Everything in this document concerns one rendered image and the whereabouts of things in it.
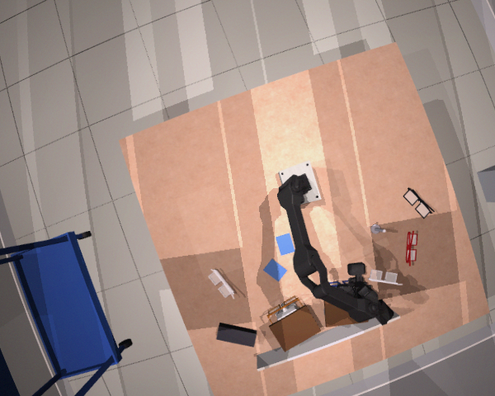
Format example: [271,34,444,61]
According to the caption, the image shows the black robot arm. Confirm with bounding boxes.
[277,173,394,326]

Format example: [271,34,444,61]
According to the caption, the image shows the red glasses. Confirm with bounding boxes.
[406,231,417,266]

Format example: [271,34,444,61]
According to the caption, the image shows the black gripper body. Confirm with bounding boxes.
[347,262,371,295]

